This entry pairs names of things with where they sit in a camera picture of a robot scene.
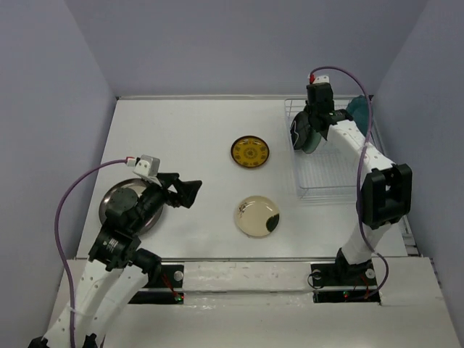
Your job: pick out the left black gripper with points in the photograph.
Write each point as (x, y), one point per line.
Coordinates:
(187, 190)

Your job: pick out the black plate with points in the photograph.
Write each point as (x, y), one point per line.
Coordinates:
(297, 130)

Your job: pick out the light blue floral plate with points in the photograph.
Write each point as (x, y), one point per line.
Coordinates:
(311, 140)

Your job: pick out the teal scalloped plate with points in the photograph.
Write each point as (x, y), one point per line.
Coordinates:
(359, 110)

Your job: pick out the yellow patterned plate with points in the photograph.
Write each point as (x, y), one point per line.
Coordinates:
(250, 152)

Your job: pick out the beige ink-painted plate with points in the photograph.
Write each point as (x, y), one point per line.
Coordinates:
(257, 216)

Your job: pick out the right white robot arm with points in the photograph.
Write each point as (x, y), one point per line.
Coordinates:
(383, 188)

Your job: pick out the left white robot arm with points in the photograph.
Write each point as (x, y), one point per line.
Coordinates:
(117, 267)

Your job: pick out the silver rimmed plate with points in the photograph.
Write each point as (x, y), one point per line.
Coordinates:
(138, 186)

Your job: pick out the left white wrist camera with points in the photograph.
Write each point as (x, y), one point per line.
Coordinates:
(144, 166)

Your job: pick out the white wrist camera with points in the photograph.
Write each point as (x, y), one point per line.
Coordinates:
(144, 166)
(318, 79)

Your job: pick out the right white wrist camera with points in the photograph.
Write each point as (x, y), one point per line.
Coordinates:
(318, 79)

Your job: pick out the white wire dish rack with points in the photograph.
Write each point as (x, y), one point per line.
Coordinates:
(324, 175)

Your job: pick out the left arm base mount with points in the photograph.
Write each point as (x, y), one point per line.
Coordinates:
(167, 289)

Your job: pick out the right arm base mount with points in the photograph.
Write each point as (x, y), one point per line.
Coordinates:
(329, 286)

